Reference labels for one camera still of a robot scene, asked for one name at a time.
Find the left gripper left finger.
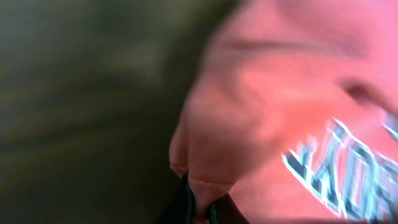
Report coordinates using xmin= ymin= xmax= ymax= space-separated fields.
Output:
xmin=157 ymin=174 xmax=195 ymax=224

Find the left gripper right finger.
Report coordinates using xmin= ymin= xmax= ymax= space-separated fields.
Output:
xmin=208 ymin=194 xmax=249 ymax=224

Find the red printed t-shirt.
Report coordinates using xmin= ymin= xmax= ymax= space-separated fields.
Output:
xmin=169 ymin=0 xmax=397 ymax=223

